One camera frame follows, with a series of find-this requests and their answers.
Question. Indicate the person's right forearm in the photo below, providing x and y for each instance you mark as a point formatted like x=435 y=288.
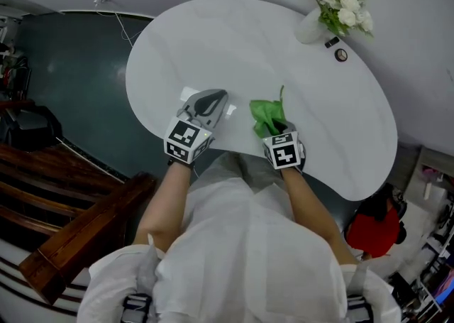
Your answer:
x=312 y=215

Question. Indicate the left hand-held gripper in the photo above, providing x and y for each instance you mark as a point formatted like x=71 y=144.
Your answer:
x=184 y=137

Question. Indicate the person's white shirt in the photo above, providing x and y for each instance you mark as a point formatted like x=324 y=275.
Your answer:
x=248 y=261

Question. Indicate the white kidney-shaped table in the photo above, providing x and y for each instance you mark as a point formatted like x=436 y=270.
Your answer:
x=248 y=52

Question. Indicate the grey wooden shelf cabinet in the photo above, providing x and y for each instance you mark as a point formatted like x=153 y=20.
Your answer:
x=429 y=179

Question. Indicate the person's left forearm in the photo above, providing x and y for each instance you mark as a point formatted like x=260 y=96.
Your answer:
x=165 y=208

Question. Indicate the black lipstick tube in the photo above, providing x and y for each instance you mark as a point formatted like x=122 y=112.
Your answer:
x=332 y=42

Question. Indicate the green cloth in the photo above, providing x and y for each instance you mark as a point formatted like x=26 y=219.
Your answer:
x=267 y=114

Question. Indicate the white vase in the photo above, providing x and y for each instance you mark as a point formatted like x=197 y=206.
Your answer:
x=310 y=28

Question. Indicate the dark wooden bench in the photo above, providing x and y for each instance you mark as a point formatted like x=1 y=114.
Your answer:
x=71 y=208

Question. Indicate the white striped cushion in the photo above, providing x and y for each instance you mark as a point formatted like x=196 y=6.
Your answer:
x=21 y=289

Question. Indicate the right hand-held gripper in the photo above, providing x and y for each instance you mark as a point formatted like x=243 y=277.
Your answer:
x=283 y=153

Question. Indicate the round makeup compact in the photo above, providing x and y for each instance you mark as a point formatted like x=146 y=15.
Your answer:
x=341 y=55

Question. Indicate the black wristband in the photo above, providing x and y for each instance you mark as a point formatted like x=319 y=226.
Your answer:
x=180 y=164

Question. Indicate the black bag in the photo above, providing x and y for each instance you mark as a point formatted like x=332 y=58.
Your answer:
x=28 y=128

